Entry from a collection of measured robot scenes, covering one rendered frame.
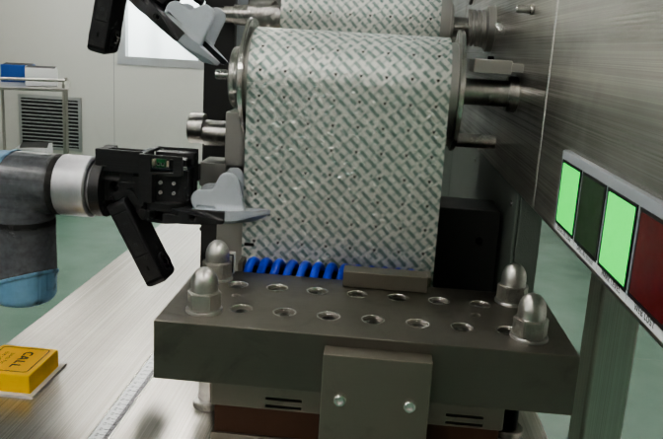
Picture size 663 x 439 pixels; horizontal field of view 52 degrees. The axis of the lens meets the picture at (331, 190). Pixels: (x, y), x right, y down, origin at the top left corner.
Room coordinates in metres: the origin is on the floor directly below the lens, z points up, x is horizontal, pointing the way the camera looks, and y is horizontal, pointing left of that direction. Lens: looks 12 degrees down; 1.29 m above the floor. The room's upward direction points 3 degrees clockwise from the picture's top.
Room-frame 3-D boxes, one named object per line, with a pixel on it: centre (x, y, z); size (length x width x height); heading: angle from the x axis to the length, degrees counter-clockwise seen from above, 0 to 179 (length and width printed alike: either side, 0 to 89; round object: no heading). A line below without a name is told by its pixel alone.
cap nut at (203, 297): (0.64, 0.12, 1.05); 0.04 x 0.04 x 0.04
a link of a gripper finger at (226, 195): (0.79, 0.12, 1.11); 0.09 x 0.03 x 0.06; 85
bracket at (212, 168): (0.90, 0.15, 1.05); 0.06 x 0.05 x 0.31; 86
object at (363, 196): (0.80, -0.01, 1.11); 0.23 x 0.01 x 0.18; 86
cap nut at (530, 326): (0.62, -0.20, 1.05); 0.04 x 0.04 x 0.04
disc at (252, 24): (0.87, 0.11, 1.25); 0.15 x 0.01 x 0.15; 176
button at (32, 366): (0.72, 0.35, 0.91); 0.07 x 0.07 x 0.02; 86
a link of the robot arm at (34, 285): (0.84, 0.39, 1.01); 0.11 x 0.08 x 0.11; 48
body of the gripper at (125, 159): (0.81, 0.22, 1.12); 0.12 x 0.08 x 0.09; 86
